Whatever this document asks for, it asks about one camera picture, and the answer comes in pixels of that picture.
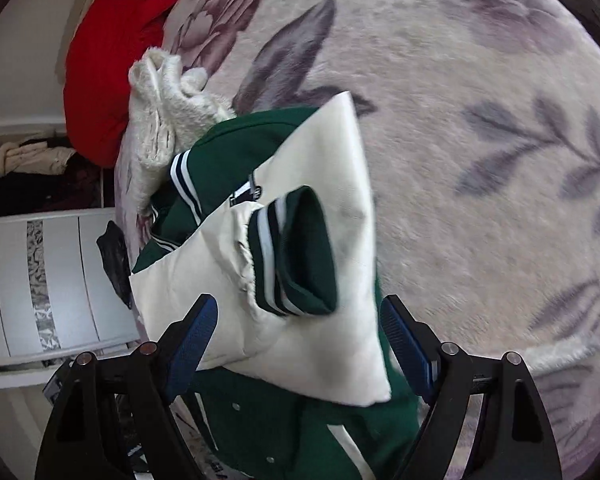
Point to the dark clothes pile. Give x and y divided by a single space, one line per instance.
40 187

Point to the floral plush blanket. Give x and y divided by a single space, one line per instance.
445 160

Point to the white cabinet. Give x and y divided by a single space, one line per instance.
45 280

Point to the green and cream varsity jacket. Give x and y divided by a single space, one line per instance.
300 280

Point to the black bag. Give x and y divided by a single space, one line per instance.
116 260

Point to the red cloth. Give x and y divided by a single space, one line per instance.
112 65

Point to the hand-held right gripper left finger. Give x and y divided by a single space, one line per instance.
196 334

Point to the beige crumpled cloth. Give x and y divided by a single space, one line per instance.
22 157

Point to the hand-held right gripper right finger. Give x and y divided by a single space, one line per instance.
406 340

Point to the cream fluffy garment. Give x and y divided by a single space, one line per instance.
167 110

